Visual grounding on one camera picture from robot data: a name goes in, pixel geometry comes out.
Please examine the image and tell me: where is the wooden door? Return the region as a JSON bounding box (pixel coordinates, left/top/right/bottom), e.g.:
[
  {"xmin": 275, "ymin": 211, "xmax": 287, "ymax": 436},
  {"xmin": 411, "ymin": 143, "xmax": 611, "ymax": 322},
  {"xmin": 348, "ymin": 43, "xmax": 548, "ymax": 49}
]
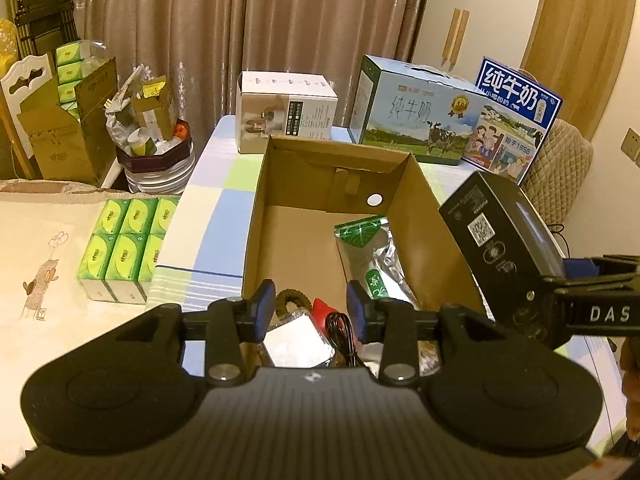
[{"xmin": 521, "ymin": 0, "xmax": 637, "ymax": 140}]

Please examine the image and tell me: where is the brown cardboard box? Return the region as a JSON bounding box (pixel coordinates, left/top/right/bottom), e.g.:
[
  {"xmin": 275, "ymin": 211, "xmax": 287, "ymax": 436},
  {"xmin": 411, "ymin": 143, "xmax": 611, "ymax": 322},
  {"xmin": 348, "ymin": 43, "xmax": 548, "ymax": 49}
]
[{"xmin": 241, "ymin": 134, "xmax": 497, "ymax": 369}]

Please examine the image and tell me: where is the dark blue milk carton box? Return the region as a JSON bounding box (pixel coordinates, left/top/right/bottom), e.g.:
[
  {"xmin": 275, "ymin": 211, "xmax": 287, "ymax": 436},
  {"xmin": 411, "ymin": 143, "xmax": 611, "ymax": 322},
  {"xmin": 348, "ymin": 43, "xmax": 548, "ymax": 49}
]
[{"xmin": 463, "ymin": 58, "xmax": 563, "ymax": 184}]

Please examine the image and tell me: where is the green tissue pack bundle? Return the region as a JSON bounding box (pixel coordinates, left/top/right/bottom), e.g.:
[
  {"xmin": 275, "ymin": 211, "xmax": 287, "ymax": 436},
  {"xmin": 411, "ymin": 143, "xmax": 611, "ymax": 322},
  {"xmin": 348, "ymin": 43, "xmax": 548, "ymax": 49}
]
[{"xmin": 77, "ymin": 195, "xmax": 180, "ymax": 304}]

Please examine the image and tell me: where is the cotton swabs plastic bag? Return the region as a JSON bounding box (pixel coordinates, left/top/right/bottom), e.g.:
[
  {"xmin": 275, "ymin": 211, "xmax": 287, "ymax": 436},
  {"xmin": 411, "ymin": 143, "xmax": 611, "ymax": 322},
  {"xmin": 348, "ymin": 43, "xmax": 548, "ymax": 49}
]
[{"xmin": 418, "ymin": 341, "xmax": 440, "ymax": 377}]

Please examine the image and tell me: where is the dark brown hair scrunchie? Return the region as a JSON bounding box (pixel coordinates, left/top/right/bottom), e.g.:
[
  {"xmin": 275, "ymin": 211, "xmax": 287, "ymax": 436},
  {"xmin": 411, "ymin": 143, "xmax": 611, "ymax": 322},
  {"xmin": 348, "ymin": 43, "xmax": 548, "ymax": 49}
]
[{"xmin": 276, "ymin": 288, "xmax": 311, "ymax": 318}]

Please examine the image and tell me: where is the white appliance box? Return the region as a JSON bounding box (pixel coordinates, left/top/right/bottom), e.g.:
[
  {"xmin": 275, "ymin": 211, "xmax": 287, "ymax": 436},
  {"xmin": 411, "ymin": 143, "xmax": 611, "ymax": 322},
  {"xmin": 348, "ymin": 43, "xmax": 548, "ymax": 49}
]
[{"xmin": 235, "ymin": 70, "xmax": 337, "ymax": 154}]

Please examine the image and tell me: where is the quilted beige chair cover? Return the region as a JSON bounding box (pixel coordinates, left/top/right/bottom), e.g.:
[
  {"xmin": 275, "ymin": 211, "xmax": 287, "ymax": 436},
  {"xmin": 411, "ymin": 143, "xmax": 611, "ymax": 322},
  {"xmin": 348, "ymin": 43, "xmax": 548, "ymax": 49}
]
[{"xmin": 521, "ymin": 119, "xmax": 593, "ymax": 224}]

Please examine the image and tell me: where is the silver green tea pouch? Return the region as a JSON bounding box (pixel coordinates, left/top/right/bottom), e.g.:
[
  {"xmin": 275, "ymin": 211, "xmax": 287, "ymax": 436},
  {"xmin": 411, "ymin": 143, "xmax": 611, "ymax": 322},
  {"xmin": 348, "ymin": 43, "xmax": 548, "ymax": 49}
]
[{"xmin": 334, "ymin": 214, "xmax": 419, "ymax": 310}]

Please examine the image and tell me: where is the beige embroidered bedsheet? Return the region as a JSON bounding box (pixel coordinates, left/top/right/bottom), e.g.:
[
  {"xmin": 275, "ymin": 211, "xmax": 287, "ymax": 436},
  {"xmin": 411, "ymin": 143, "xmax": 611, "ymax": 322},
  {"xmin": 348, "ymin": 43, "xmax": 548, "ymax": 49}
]
[{"xmin": 0, "ymin": 178, "xmax": 181, "ymax": 468}]

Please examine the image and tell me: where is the dark folded rack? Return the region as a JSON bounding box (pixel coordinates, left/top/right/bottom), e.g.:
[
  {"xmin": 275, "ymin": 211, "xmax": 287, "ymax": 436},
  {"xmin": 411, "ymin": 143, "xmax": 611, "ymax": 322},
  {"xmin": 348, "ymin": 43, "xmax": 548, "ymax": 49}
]
[{"xmin": 6, "ymin": 0, "xmax": 79, "ymax": 58}]

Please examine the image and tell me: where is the light blue milk carton box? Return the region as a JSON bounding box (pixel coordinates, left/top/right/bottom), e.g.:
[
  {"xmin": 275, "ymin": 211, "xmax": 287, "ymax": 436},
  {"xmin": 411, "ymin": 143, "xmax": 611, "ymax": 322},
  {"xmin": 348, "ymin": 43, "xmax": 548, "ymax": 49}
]
[{"xmin": 348, "ymin": 54, "xmax": 488, "ymax": 166}]

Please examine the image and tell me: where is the black power cable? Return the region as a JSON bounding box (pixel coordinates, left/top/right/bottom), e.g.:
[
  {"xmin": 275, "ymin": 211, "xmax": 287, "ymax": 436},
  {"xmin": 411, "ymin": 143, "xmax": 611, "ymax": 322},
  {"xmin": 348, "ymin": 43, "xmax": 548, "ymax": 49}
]
[{"xmin": 546, "ymin": 221, "xmax": 572, "ymax": 256}]

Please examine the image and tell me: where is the red small object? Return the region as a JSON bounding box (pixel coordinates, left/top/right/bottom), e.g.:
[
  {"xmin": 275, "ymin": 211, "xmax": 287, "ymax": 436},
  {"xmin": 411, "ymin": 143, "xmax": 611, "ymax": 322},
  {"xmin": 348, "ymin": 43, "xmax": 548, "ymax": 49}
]
[{"xmin": 310, "ymin": 298, "xmax": 335, "ymax": 333}]

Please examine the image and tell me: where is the person's right hand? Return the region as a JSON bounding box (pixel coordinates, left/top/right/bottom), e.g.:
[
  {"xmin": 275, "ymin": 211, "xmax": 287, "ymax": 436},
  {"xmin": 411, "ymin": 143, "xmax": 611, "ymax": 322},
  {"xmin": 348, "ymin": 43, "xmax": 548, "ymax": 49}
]
[{"xmin": 620, "ymin": 337, "xmax": 640, "ymax": 442}]

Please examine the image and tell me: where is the open yellow cardboard box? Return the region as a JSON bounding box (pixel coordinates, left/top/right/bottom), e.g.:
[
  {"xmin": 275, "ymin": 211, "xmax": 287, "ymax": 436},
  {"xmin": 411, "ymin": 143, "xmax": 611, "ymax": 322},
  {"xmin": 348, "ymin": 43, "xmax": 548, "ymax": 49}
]
[{"xmin": 18, "ymin": 58, "xmax": 118, "ymax": 185}]

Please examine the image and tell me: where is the plaid tablecloth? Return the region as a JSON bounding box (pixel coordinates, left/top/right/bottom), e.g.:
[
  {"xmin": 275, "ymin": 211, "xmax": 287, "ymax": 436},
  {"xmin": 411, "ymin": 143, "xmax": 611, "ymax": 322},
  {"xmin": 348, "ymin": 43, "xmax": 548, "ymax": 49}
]
[{"xmin": 146, "ymin": 115, "xmax": 626, "ymax": 453}]

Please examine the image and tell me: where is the black product box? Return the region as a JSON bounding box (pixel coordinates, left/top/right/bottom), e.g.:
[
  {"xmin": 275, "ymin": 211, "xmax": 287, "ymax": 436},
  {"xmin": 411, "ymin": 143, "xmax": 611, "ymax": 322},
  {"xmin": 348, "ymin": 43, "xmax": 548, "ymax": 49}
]
[{"xmin": 439, "ymin": 171, "xmax": 565, "ymax": 348}]

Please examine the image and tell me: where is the black usb cable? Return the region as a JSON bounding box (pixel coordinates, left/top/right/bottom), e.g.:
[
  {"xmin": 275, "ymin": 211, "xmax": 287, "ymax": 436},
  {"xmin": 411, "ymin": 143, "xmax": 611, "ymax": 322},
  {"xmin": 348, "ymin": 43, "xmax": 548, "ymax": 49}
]
[{"xmin": 324, "ymin": 311, "xmax": 369, "ymax": 370}]

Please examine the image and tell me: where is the beige curtain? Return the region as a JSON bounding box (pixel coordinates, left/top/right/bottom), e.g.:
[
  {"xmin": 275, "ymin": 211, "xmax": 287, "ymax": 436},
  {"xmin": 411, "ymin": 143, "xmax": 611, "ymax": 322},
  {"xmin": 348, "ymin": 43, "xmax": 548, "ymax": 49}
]
[{"xmin": 74, "ymin": 0, "xmax": 425, "ymax": 148}]

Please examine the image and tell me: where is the bin of clutter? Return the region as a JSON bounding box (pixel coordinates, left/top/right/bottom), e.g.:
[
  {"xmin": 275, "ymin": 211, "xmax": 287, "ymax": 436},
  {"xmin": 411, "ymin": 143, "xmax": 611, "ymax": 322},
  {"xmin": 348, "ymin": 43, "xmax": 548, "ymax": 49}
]
[{"xmin": 104, "ymin": 64, "xmax": 195, "ymax": 195}]

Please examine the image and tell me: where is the double wall socket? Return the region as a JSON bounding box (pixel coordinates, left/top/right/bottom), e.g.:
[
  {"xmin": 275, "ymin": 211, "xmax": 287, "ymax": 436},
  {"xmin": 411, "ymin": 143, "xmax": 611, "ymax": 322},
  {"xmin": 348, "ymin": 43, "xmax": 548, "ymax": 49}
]
[{"xmin": 620, "ymin": 128, "xmax": 640, "ymax": 166}]

